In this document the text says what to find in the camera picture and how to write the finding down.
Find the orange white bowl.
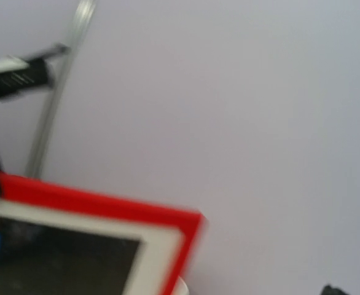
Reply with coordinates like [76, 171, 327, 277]
[171, 277, 190, 295]

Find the left aluminium post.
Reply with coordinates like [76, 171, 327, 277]
[25, 1, 97, 179]

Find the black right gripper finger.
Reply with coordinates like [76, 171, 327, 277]
[321, 285, 350, 295]

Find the white mat board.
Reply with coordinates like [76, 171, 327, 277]
[0, 200, 184, 294]

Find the red wooden picture frame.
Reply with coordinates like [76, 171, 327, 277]
[0, 173, 205, 295]

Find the cat photo print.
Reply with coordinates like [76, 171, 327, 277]
[0, 218, 143, 294]

